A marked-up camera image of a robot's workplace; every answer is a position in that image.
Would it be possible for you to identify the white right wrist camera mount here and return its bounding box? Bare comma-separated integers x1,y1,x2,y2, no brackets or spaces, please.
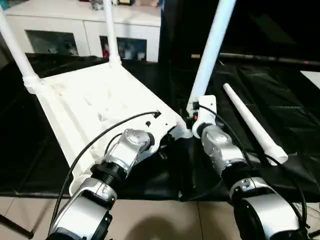
191,94,218,138

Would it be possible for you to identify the white flat board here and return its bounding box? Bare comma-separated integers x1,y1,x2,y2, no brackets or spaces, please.
299,70,320,91

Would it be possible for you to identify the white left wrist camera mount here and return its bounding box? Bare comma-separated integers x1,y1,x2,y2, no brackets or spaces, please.
138,109,180,155

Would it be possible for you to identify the white plastic table top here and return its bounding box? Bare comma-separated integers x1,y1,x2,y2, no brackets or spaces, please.
23,59,193,198

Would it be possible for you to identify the large black backdrop sheet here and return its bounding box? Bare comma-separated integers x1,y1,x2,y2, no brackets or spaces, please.
159,0,320,61

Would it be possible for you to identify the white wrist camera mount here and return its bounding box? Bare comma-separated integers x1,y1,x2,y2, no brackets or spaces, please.
191,94,218,138
138,109,180,155

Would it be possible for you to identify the white glass-door cabinet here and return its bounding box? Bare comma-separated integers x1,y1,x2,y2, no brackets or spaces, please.
4,0,162,63

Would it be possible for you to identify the long dark metal rod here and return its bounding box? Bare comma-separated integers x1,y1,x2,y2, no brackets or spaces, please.
219,52,320,67

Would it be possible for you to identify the white plastic table leg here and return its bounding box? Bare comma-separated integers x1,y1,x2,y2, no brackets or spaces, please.
223,83,289,166
103,0,122,67
0,4,38,93
186,0,237,118

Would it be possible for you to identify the black plastic table mat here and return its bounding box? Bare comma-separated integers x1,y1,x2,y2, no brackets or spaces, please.
0,52,320,203

